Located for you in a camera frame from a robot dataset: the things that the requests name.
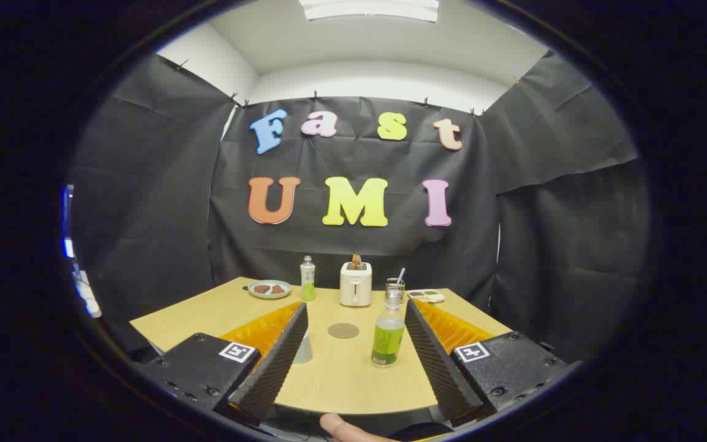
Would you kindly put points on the brown toast slice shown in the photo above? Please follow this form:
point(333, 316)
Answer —
point(356, 263)

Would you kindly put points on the slim green drink bottle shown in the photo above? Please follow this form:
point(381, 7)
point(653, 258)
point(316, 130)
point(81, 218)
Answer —
point(308, 285)

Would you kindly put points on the clear juice bottle green label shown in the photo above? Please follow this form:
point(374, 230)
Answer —
point(387, 341)

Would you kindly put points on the white toaster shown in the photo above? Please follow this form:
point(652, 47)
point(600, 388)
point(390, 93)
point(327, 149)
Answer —
point(355, 288)

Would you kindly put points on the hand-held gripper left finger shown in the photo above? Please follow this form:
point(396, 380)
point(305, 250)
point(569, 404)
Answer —
point(274, 362)

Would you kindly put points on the round brown coaster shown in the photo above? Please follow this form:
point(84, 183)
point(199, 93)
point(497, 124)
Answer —
point(343, 331)

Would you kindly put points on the pale green plate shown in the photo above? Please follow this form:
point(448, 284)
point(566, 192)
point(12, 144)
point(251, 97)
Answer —
point(269, 295)

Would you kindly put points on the black backdrop cloth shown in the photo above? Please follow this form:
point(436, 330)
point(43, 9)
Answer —
point(353, 153)

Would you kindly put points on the wooden table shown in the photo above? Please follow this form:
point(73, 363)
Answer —
point(341, 383)

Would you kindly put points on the ceiling light panel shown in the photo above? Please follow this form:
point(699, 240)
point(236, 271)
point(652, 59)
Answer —
point(369, 9)

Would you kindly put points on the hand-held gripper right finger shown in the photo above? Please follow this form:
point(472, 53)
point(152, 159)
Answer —
point(439, 362)

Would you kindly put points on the white paint palette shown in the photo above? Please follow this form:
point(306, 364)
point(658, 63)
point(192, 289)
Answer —
point(427, 296)

